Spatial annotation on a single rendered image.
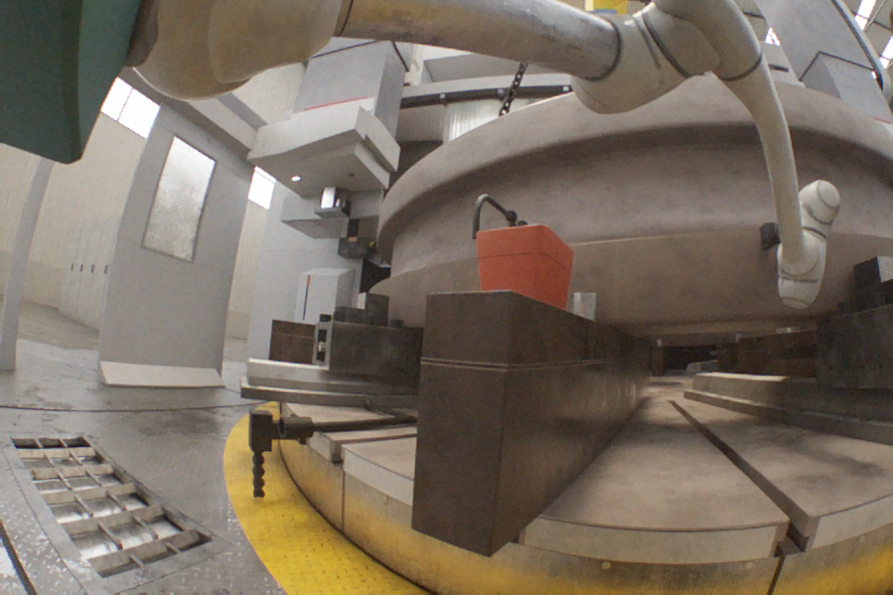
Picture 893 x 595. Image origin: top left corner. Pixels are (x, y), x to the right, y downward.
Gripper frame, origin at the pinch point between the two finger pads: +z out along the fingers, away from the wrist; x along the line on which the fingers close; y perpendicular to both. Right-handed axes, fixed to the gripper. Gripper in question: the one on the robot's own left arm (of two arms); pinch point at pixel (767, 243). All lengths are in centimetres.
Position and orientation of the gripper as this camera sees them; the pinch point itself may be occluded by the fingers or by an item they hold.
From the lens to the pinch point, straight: 126.6
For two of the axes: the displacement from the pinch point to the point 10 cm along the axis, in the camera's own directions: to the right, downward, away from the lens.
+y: 0.7, -9.7, 2.3
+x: -9.3, 0.3, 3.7
